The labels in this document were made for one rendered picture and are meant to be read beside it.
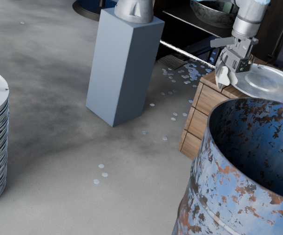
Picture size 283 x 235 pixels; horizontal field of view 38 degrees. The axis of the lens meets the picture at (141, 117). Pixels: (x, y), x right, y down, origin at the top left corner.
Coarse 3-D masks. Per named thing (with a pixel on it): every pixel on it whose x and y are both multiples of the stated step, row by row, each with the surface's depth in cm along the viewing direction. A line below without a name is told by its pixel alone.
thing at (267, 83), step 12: (240, 72) 155; (252, 72) 157; (264, 72) 160; (276, 72) 162; (240, 84) 146; (252, 84) 148; (264, 84) 149; (276, 84) 151; (252, 96) 140; (264, 96) 143; (276, 96) 145
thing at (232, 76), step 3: (228, 72) 136; (231, 72) 135; (228, 75) 136; (231, 75) 135; (234, 75) 134; (231, 78) 135; (234, 78) 135; (231, 81) 136; (234, 81) 135; (237, 81) 134; (222, 84) 138
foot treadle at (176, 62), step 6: (204, 48) 228; (210, 48) 231; (198, 54) 219; (162, 60) 198; (168, 60) 199; (174, 60) 201; (180, 60) 202; (186, 60) 209; (168, 66) 194; (174, 66) 195; (180, 66) 197
